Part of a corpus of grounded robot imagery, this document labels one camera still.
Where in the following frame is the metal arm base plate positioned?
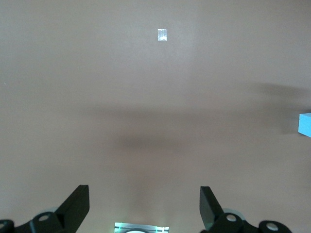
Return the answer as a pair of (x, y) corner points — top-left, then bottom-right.
(114, 222), (170, 233)

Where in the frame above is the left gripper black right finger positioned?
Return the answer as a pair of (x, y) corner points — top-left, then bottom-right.
(199, 185), (291, 233)

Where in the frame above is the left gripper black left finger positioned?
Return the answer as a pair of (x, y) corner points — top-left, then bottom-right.
(0, 184), (90, 233)

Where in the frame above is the brown table cover sheet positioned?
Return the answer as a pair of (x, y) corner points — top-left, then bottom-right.
(0, 0), (311, 233)

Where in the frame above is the blue foam block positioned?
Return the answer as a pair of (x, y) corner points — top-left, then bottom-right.
(298, 113), (311, 138)

